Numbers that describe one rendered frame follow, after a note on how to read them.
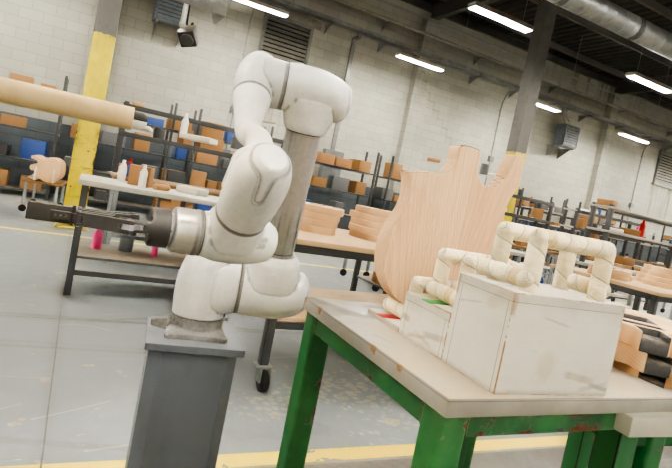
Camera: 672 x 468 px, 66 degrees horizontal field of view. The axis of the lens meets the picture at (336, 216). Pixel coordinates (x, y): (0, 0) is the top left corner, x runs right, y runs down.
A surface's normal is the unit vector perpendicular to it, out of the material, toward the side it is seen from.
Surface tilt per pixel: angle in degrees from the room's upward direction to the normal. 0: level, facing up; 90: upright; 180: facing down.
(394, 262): 90
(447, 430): 90
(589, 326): 90
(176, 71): 90
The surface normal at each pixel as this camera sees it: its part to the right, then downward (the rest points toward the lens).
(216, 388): 0.31, 0.11
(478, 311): -0.90, -0.15
